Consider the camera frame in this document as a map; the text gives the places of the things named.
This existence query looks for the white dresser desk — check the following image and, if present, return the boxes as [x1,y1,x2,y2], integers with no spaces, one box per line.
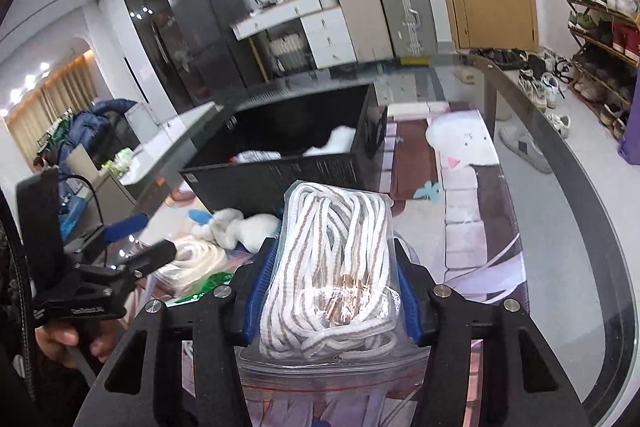
[230,0,358,70]

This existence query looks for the white folded cloth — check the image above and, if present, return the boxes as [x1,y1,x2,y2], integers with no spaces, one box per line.
[235,149,283,165]

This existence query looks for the grey white sneaker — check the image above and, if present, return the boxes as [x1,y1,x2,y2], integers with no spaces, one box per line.
[500,127,553,174]

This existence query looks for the silver suitcase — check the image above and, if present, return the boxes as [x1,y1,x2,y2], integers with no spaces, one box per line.
[377,0,438,60]

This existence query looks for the purple bag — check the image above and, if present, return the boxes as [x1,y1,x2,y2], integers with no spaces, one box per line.
[617,99,640,168]

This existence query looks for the wicker basket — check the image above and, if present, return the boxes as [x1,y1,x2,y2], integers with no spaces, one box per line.
[270,34,312,70]

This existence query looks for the person's left hand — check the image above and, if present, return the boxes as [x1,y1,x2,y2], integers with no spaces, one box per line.
[35,319,123,370]

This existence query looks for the striped rope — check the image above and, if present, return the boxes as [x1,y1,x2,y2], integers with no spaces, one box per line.
[235,179,432,400]

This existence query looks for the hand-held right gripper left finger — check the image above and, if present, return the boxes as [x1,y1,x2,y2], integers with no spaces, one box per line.
[75,239,281,427]

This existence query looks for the person's left forearm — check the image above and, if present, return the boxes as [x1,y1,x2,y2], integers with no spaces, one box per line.
[0,347,96,427]

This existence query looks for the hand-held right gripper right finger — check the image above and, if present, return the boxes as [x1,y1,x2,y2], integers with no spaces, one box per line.
[392,237,581,427]

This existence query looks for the pale rope coil bag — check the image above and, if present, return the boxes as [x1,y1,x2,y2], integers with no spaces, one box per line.
[150,234,261,298]

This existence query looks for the beige curtains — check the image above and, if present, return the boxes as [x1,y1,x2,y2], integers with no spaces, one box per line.
[5,52,98,158]

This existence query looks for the dark glass cabinet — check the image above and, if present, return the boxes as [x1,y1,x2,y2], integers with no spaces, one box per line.
[117,0,201,108]

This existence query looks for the blue padded jacket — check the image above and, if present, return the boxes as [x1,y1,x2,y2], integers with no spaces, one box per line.
[57,99,138,168]

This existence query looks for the white fluffy cloth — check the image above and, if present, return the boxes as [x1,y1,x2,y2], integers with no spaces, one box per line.
[302,124,358,158]

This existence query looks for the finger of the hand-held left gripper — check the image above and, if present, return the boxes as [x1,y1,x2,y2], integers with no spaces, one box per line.
[75,213,149,258]
[111,239,179,279]

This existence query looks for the green snack packet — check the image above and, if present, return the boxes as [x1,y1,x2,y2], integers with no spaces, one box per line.
[172,271,236,305]

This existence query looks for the beige suitcase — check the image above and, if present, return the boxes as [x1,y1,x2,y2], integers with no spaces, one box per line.
[334,0,388,62]

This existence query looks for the printed table mat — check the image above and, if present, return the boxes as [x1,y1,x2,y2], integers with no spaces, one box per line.
[135,104,531,427]

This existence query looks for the grey refrigerator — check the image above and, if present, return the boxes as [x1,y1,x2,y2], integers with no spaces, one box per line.
[167,0,251,102]

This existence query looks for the heap of dark sandals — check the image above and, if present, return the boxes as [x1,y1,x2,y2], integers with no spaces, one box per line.
[470,47,573,108]

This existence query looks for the black storage box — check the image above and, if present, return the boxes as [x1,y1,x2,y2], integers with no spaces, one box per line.
[177,82,388,220]

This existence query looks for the white plush rabbit toy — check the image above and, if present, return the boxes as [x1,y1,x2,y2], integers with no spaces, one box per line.
[189,207,282,253]

